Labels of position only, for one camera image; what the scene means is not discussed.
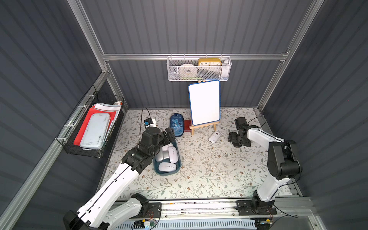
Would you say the white grey computer mouse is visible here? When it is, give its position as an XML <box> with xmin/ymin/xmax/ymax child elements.
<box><xmin>155</xmin><ymin>150</ymin><xmax>165</xmax><ymax>162</ymax></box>

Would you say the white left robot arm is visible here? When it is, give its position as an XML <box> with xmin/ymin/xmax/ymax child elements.
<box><xmin>63</xmin><ymin>127</ymin><xmax>175</xmax><ymax>230</ymax></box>

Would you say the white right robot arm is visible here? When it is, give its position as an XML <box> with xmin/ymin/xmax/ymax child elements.
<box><xmin>228</xmin><ymin>117</ymin><xmax>302</xmax><ymax>215</ymax></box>

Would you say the teal storage box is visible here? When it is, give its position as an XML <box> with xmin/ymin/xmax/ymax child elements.
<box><xmin>153</xmin><ymin>141</ymin><xmax>182</xmax><ymax>176</ymax></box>

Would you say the red flat box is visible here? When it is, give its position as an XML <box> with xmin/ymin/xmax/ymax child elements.
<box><xmin>184</xmin><ymin>120</ymin><xmax>192</xmax><ymax>132</ymax></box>

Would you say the wooden easel stand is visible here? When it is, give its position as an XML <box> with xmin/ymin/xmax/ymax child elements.
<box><xmin>189</xmin><ymin>121</ymin><xmax>219</xmax><ymax>136</ymax></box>

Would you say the white plastic tray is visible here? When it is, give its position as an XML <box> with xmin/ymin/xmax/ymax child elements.
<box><xmin>79</xmin><ymin>113</ymin><xmax>110</xmax><ymax>150</ymax></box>

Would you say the blue dinosaur pencil case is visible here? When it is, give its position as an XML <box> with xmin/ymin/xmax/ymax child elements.
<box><xmin>170</xmin><ymin>113</ymin><xmax>185</xmax><ymax>137</ymax></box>

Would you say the blue framed whiteboard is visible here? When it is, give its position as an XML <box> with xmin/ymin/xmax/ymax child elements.
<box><xmin>188</xmin><ymin>80</ymin><xmax>220</xmax><ymax>126</ymax></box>

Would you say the yellow clock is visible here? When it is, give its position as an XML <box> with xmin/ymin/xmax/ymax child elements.
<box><xmin>198</xmin><ymin>58</ymin><xmax>222</xmax><ymax>66</ymax></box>

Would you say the white tape roll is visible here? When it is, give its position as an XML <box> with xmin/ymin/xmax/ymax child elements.
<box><xmin>178</xmin><ymin>63</ymin><xmax>198</xmax><ymax>78</ymax></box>

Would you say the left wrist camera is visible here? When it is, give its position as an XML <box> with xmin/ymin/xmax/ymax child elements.
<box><xmin>144</xmin><ymin>118</ymin><xmax>157</xmax><ymax>128</ymax></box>

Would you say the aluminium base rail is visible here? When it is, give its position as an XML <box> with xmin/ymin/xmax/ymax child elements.
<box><xmin>118</xmin><ymin>197</ymin><xmax>324</xmax><ymax>230</ymax></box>

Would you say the black wire wall basket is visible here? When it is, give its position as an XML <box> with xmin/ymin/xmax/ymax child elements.
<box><xmin>56</xmin><ymin>87</ymin><xmax>124</xmax><ymax>158</ymax></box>

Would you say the white wire wall basket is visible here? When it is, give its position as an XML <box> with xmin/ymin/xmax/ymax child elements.
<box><xmin>166</xmin><ymin>55</ymin><xmax>232</xmax><ymax>81</ymax></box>

